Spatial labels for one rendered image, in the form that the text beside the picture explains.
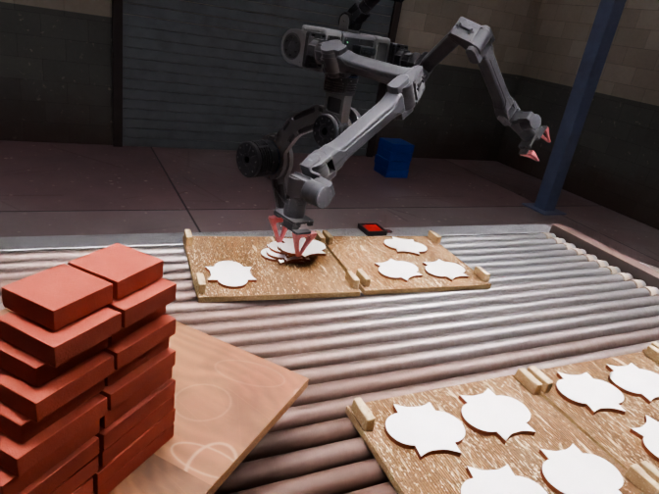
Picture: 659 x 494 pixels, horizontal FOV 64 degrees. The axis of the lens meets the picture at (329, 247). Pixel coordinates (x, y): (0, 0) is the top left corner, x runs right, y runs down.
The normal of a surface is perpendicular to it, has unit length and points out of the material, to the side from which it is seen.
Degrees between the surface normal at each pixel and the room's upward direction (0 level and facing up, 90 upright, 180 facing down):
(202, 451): 0
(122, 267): 0
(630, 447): 0
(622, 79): 90
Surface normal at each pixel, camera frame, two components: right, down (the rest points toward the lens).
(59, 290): 0.15, -0.91
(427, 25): 0.43, 0.42
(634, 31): -0.89, 0.04
